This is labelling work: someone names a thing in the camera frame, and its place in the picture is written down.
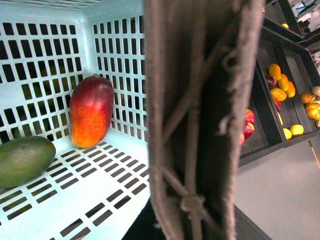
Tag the green mango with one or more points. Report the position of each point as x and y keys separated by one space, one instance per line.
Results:
x=24 y=159

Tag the black fruit display shelf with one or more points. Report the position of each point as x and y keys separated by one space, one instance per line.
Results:
x=284 y=76

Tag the red orange mango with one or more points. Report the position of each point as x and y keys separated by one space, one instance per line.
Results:
x=91 y=109

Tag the brown basket handle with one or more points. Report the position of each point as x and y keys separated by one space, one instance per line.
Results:
x=200 y=63

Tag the light teal plastic basket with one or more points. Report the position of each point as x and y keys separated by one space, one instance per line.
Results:
x=46 y=48

